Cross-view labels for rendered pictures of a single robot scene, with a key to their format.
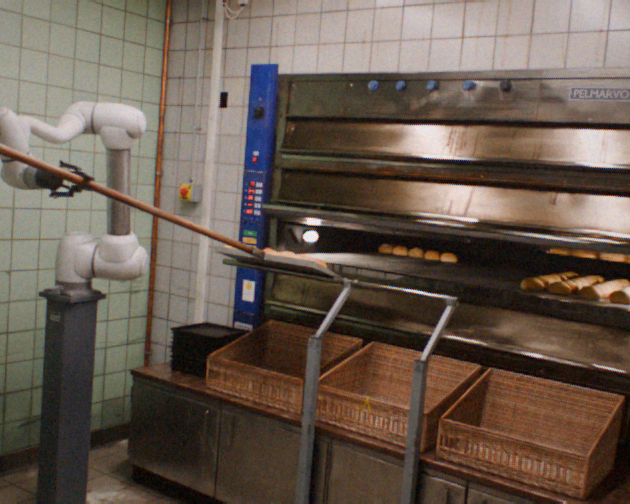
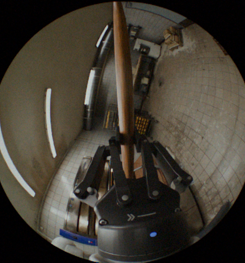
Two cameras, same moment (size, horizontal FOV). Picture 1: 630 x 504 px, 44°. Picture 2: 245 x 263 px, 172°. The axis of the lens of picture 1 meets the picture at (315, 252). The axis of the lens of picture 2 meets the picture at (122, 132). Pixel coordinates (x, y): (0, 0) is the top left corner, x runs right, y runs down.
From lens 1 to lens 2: 2.73 m
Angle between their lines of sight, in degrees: 100
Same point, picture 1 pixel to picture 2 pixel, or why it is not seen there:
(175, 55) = not seen: outside the picture
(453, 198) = (101, 191)
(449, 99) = not seen: hidden behind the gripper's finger
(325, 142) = (85, 221)
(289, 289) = not seen: hidden behind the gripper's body
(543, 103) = (83, 173)
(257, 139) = (84, 240)
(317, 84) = (67, 220)
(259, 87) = (66, 235)
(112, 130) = (67, 249)
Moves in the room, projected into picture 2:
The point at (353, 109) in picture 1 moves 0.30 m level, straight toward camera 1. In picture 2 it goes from (75, 212) to (74, 200)
